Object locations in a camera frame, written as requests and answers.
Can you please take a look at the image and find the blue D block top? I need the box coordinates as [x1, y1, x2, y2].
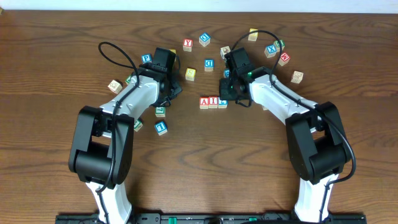
[199, 32, 211, 47]

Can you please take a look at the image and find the blue L block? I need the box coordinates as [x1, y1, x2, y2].
[154, 121, 168, 136]

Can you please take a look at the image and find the red Y block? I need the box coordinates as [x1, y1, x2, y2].
[183, 39, 193, 52]

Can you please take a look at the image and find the blue X block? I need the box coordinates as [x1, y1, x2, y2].
[264, 45, 277, 58]

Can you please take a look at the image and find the blue P block left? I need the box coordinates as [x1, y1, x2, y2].
[141, 54, 152, 63]

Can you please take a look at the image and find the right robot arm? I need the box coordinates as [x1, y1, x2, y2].
[219, 67, 356, 223]

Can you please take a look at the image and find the white picture block centre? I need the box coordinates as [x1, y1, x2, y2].
[220, 46, 231, 60]

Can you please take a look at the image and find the right black cable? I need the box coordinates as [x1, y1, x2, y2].
[229, 29, 356, 223]

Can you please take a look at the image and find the blue p block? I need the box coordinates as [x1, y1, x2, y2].
[141, 54, 152, 63]
[223, 69, 229, 78]

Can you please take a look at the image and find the blue 2 block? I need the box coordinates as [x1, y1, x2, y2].
[218, 98, 228, 109]

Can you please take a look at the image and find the yellow block top right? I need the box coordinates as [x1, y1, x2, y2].
[248, 28, 258, 42]

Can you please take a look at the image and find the red M block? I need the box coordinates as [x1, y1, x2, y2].
[278, 52, 290, 66]

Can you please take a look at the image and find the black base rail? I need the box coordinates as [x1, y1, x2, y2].
[55, 212, 367, 224]

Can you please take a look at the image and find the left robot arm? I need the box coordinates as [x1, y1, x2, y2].
[68, 63, 182, 223]

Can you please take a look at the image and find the blue d block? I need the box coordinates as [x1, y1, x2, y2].
[199, 32, 211, 47]
[204, 59, 214, 72]

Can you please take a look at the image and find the blue P block centre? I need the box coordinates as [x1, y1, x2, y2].
[223, 69, 229, 78]

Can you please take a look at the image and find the green 7 block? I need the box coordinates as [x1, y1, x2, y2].
[155, 107, 166, 118]

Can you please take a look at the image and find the blue D block middle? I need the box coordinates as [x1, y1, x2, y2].
[204, 59, 214, 72]

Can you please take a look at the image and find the green 4 block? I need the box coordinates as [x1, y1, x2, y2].
[134, 119, 143, 132]

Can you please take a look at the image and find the green Z block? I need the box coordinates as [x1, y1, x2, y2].
[125, 76, 132, 85]

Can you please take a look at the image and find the white block left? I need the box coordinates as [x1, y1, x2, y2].
[108, 80, 123, 94]

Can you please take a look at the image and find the red I block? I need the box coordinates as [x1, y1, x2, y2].
[208, 96, 218, 109]

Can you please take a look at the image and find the green N block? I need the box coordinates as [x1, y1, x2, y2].
[274, 40, 285, 52]

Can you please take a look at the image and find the red A block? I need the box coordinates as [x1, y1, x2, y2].
[200, 97, 209, 110]

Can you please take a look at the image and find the white block right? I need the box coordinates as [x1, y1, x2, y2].
[291, 71, 304, 84]

